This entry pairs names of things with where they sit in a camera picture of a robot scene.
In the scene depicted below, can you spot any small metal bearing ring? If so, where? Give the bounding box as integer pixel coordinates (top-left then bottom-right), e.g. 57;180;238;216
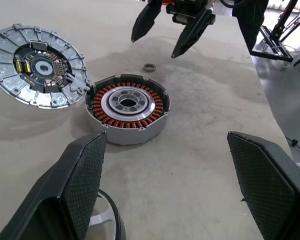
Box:
143;63;158;74

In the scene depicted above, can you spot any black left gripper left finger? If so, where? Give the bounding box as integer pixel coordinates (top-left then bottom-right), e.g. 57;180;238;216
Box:
0;131;109;240

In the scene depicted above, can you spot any black floor cable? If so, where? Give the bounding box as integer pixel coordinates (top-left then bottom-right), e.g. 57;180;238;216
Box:
285;136;300;154

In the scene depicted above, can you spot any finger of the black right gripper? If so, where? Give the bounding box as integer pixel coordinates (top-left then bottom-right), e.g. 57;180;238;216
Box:
170;8;213;60
131;0;164;44

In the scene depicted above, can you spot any round cover plate with circuit board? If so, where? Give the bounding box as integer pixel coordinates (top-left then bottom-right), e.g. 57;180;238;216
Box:
0;23;92;110

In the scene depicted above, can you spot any black metal rack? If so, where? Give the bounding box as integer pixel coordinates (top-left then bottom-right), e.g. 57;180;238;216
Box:
251;0;300;66

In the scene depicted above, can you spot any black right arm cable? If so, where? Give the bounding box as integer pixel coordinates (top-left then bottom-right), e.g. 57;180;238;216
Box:
218;0;248;8

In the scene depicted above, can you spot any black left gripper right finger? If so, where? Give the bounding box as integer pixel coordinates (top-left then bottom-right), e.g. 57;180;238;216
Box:
226;130;300;240

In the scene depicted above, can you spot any black rimmed rotor wheel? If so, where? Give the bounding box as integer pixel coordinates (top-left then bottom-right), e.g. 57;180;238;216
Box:
88;188;127;240

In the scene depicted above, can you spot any silver motor stator housing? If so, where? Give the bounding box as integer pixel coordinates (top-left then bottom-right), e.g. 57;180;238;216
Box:
84;73;171;146

